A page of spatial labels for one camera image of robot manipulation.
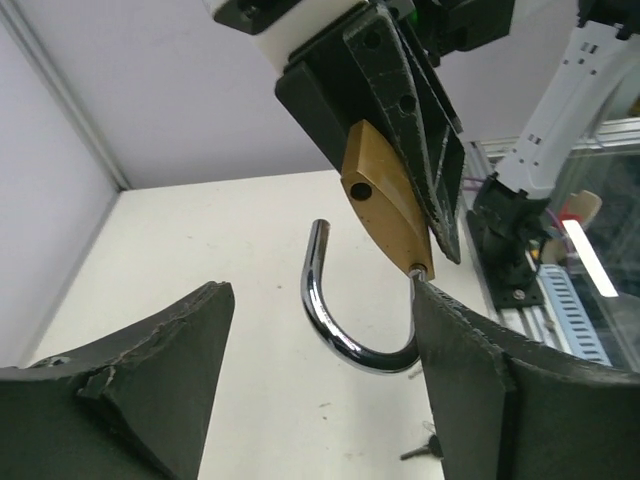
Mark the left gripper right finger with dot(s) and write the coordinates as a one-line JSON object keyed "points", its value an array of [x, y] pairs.
{"points": [[507, 407]]}

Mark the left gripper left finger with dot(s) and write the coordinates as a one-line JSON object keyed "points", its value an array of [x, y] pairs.
{"points": [[135, 404]]}

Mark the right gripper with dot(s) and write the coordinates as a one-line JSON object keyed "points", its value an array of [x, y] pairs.
{"points": [[375, 69]]}

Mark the black headed key set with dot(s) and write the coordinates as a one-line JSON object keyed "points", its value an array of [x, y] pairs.
{"points": [[431, 448]]}

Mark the medium brass padlock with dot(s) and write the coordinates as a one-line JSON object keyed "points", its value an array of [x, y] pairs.
{"points": [[379, 191]]}

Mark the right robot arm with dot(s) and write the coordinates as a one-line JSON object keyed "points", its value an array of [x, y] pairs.
{"points": [[602, 47]]}

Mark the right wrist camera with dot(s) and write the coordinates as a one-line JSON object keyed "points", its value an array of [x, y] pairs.
{"points": [[283, 31]]}

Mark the aluminium mounting rail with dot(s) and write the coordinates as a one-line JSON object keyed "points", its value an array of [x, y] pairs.
{"points": [[592, 224]]}

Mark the white slotted cable duct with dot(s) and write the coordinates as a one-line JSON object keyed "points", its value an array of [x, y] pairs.
{"points": [[580, 335]]}

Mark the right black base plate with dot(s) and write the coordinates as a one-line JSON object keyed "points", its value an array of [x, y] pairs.
{"points": [[509, 277]]}

